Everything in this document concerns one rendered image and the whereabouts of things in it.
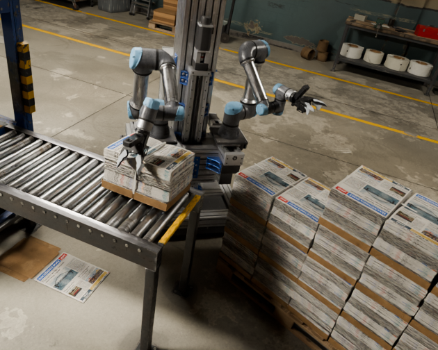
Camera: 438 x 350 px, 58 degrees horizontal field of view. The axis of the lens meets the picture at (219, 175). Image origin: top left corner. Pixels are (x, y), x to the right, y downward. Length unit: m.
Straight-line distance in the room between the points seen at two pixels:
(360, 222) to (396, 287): 0.35
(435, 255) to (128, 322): 1.69
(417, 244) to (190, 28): 1.75
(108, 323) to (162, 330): 0.32
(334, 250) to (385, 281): 0.28
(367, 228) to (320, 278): 0.45
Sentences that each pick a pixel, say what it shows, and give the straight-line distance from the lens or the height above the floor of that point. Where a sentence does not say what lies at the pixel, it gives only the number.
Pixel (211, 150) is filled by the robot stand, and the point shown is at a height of 0.73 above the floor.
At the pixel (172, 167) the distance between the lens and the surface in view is 1.91.
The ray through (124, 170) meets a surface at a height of 0.98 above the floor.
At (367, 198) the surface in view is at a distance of 2.04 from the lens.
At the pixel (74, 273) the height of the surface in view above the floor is 0.01.
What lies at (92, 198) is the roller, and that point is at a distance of 2.12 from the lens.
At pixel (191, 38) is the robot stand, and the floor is 1.42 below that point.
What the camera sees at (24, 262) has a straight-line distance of 2.96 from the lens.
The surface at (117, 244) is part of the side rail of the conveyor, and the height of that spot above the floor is 0.76.
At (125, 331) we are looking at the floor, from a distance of 2.54.
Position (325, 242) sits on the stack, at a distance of 2.19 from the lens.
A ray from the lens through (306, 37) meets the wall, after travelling 8.77.
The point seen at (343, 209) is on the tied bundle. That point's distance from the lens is 2.05.
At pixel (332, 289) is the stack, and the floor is 0.51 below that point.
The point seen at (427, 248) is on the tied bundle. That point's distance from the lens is 1.96.
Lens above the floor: 2.08
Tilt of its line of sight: 33 degrees down
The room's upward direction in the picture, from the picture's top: 10 degrees clockwise
